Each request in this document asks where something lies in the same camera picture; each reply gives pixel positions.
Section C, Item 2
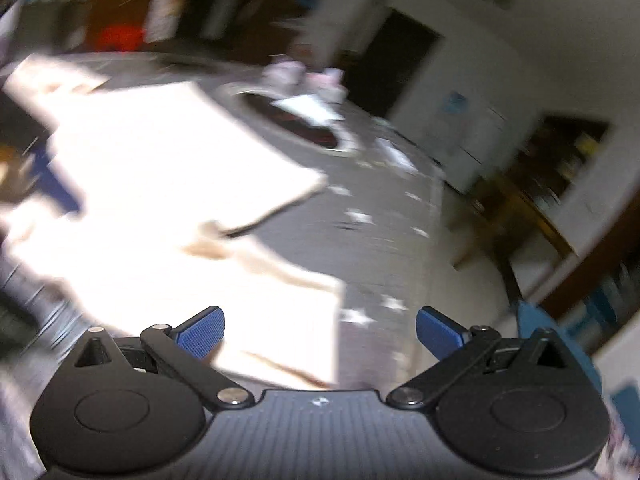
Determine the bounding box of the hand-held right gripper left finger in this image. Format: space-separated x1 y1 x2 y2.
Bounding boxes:
75 305 255 409

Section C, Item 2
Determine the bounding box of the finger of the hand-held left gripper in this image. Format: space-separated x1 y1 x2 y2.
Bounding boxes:
29 144 83 217

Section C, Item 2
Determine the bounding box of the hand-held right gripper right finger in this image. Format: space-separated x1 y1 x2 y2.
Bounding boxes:
386 306 568 409

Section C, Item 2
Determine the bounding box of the cream garment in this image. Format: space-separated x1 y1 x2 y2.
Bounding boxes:
0 55 348 391

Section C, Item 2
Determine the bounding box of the grey star-patterned tablecloth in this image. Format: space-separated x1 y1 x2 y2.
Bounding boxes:
0 52 446 480

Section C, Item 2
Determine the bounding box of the wooden desk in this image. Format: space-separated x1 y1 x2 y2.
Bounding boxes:
450 175 576 306

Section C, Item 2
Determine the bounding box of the red plastic stool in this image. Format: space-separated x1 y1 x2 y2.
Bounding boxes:
95 24 146 53

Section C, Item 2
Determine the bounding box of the white plastic packet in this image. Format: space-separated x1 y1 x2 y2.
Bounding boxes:
375 137 418 173

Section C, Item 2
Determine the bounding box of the white refrigerator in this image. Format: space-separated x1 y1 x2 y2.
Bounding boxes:
452 102 538 193

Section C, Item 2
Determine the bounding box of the white printed bag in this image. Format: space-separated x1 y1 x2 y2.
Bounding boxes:
145 0 188 43

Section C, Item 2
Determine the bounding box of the round table stove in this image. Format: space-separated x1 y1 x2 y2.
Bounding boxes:
220 82 361 156

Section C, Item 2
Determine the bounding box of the white folded cloth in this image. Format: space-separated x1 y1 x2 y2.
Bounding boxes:
270 94 346 126

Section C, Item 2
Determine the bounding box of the dark wooden door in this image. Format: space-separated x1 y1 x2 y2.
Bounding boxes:
335 7 443 118

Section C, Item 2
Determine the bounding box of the wooden wall shelf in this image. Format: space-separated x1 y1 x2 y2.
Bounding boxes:
520 116 613 211

